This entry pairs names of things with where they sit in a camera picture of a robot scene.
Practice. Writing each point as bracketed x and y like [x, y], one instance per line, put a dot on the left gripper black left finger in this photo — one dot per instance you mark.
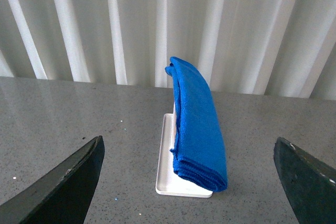
[64, 194]

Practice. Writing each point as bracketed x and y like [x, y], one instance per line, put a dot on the blue microfiber cloth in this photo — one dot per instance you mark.
[199, 154]

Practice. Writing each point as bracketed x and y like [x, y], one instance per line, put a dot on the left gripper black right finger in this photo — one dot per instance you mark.
[309, 183]

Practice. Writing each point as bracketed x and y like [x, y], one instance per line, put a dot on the white rack with wooden bars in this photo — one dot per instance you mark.
[167, 182]

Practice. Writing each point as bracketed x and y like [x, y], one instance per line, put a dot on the white pleated curtain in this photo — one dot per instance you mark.
[272, 47]

